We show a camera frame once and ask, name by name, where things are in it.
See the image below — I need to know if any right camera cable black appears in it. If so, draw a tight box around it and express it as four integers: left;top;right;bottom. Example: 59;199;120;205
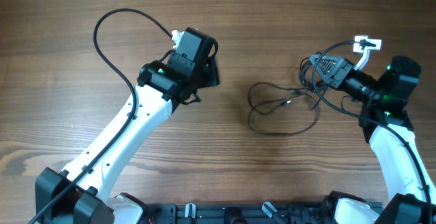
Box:
311;38;433;224

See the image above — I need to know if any left camera cable black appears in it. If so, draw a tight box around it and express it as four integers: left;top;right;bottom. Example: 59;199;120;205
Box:
27;7;174;224

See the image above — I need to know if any thin black USB cable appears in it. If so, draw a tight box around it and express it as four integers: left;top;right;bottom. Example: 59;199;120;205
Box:
247;82;321;137

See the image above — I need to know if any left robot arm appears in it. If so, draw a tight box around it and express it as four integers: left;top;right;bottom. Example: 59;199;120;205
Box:
31;27;219;223

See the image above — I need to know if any camera cable black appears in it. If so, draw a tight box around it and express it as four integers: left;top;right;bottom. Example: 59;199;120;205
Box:
27;7;174;224
311;38;433;224

